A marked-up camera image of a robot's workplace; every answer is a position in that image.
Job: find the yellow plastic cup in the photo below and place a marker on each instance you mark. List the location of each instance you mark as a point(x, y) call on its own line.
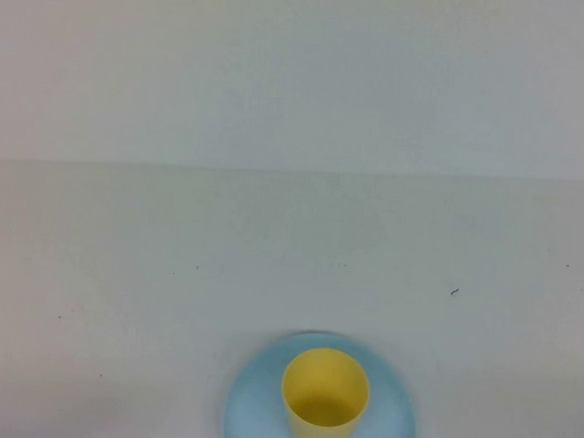
point(326, 382)

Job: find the light blue round plate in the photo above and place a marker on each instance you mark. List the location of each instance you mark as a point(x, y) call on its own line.
point(253, 417)

